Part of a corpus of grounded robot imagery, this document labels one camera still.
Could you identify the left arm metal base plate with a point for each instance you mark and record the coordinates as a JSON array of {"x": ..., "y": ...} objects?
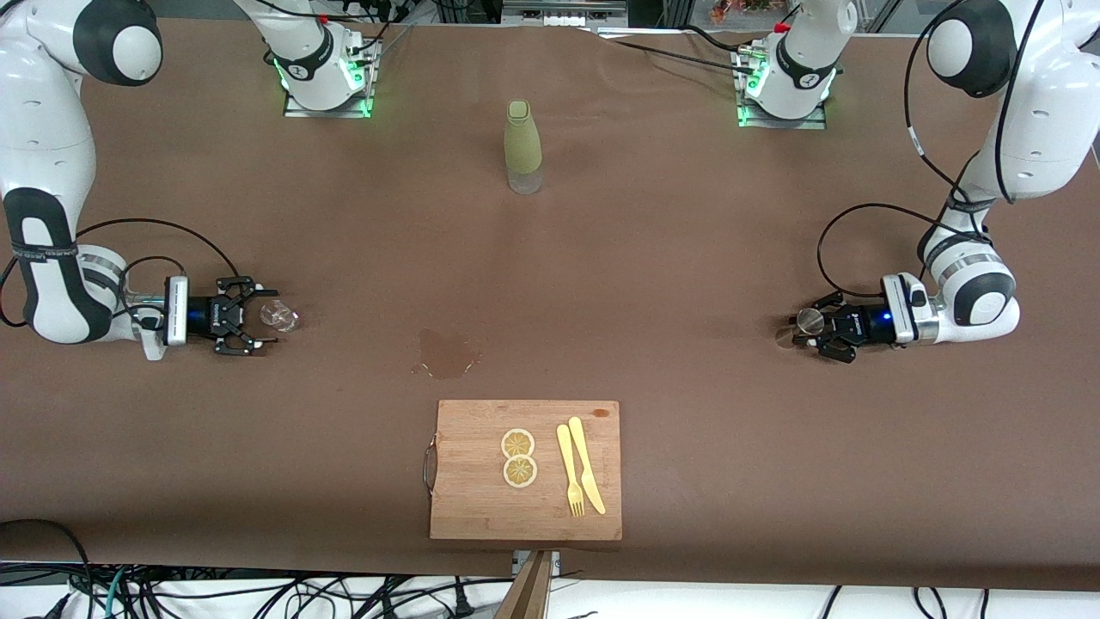
[{"x": 812, "y": 122}]

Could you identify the grey power strip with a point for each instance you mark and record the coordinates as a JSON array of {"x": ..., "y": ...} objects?
[{"x": 559, "y": 15}]

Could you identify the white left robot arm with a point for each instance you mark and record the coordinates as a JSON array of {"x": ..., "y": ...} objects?
[{"x": 1040, "y": 112}]

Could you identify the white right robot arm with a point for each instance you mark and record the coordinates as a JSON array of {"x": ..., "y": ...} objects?
[{"x": 43, "y": 129}]

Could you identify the yellow plastic fork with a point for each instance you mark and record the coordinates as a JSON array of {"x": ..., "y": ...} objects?
[{"x": 565, "y": 456}]

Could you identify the yellow plastic knife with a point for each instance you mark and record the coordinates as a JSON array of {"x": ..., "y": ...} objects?
[{"x": 583, "y": 456}]

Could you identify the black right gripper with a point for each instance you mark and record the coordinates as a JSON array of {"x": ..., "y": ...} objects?
[{"x": 204, "y": 314}]

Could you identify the steel jigger measuring cup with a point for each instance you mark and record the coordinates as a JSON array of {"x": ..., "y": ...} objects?
[{"x": 808, "y": 321}]

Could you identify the green sleeved glass bottle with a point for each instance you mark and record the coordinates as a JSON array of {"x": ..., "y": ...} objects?
[{"x": 522, "y": 142}]

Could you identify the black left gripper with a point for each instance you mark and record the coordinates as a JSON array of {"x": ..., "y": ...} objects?
[{"x": 858, "y": 324}]

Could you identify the lemon slice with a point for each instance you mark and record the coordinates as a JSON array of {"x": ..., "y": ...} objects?
[
  {"x": 520, "y": 471},
  {"x": 517, "y": 444}
]

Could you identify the metal tripod bracket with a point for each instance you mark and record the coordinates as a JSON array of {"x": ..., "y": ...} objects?
[{"x": 519, "y": 560}]

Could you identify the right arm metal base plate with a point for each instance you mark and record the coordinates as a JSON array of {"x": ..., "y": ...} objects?
[{"x": 361, "y": 107}]

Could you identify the brown paper table cover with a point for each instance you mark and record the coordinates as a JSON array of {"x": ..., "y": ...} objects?
[{"x": 601, "y": 275}]

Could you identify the wooden cutting board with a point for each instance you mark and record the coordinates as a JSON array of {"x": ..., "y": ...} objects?
[{"x": 481, "y": 507}]

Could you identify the clear glass beaker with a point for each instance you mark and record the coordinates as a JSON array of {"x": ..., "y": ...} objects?
[{"x": 282, "y": 316}]

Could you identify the wooden tripod leg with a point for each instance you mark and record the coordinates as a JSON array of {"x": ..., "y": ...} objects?
[{"x": 528, "y": 593}]

